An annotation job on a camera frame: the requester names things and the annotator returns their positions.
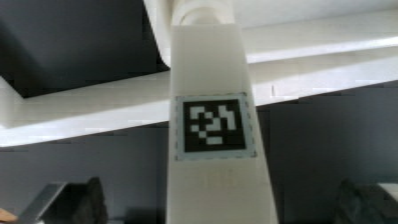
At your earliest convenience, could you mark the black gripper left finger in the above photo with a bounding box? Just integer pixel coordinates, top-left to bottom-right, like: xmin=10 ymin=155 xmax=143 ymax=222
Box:
xmin=16 ymin=177 xmax=108 ymax=224

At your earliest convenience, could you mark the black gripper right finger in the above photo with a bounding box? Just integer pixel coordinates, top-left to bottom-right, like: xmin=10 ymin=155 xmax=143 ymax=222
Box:
xmin=334 ymin=180 xmax=398 ymax=224

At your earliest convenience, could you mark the white desk leg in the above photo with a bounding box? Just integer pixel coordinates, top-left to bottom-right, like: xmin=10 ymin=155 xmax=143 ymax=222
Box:
xmin=167 ymin=24 xmax=278 ymax=224

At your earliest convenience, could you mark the white desk tabletop panel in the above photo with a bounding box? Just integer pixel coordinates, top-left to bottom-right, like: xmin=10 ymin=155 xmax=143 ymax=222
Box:
xmin=142 ymin=0 xmax=398 ymax=63

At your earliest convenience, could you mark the white L-shaped obstacle fence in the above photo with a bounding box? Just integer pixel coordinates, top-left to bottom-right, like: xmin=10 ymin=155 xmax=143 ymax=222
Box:
xmin=0 ymin=47 xmax=398 ymax=147

